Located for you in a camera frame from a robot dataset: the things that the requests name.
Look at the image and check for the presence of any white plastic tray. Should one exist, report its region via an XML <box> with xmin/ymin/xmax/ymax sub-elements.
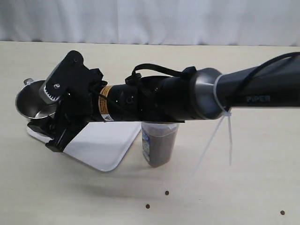
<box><xmin>26</xmin><ymin>120</ymin><xmax>141</xmax><ymax>173</ymax></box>

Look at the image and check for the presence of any steel mug with kibble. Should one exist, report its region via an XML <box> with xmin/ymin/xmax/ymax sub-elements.
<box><xmin>15</xmin><ymin>78</ymin><xmax>57</xmax><ymax>120</ymax></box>

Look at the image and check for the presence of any white backdrop curtain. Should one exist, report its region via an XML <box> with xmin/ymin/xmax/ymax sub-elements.
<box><xmin>0</xmin><ymin>0</ymin><xmax>300</xmax><ymax>46</ymax></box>

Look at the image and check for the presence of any translucent plastic jug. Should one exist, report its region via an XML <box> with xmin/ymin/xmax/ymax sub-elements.
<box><xmin>141</xmin><ymin>122</ymin><xmax>179</xmax><ymax>167</ymax></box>

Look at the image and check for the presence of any white zip tie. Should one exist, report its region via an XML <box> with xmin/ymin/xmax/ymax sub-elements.
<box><xmin>180</xmin><ymin>75</ymin><xmax>233</xmax><ymax>193</ymax></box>

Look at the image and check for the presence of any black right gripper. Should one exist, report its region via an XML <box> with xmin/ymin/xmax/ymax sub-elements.
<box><xmin>27</xmin><ymin>50</ymin><xmax>103</xmax><ymax>152</ymax></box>

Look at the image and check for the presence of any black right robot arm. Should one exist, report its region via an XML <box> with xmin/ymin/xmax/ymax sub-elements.
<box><xmin>27</xmin><ymin>51</ymin><xmax>300</xmax><ymax>152</ymax></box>

